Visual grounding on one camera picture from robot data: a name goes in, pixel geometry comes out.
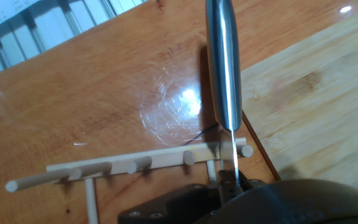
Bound bamboo cutting board with handle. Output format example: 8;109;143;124
240;2;358;195

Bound wooden peg dish rack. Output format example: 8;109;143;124
4;138;254;224

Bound steel kitchen knife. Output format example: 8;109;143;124
205;0;243;187

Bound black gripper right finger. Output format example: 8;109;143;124
237;172;265;200

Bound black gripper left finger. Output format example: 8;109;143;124
118;170;236;224

